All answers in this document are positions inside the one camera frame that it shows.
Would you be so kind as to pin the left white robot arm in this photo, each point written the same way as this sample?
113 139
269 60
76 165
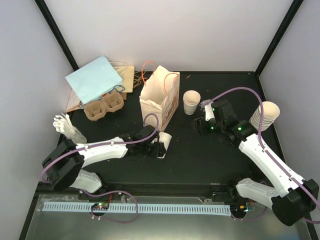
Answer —
65 166

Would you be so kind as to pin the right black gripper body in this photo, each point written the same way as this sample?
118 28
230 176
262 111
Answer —
219 126

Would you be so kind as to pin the stack of white cups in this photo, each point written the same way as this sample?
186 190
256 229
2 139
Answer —
270 113

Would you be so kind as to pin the cream bear paper bag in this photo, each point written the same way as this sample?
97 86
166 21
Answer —
159 97

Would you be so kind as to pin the cardboard cup carrier tray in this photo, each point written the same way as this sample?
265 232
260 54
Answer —
110 103

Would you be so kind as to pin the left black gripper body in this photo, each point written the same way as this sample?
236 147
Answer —
147 151

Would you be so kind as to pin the brown kraft paper bag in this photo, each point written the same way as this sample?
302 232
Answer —
126 72

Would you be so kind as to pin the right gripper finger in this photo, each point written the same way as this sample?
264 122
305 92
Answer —
202 129
201 122

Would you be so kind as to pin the light blue paper bag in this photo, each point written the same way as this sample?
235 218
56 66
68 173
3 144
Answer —
94 79

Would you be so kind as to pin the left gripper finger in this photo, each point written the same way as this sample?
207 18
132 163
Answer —
155 137
160 150

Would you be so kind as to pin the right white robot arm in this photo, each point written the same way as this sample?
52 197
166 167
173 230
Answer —
290 196

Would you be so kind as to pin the white plastic cutlery bunch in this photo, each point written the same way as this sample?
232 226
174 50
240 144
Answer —
63 125

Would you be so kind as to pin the white paper coffee cup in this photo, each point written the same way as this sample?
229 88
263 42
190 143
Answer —
166 139

